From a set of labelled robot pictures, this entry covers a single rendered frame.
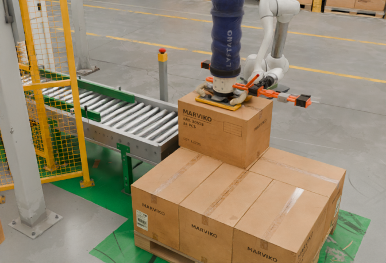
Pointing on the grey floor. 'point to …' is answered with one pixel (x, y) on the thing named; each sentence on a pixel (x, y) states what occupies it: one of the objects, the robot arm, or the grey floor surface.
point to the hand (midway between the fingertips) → (257, 90)
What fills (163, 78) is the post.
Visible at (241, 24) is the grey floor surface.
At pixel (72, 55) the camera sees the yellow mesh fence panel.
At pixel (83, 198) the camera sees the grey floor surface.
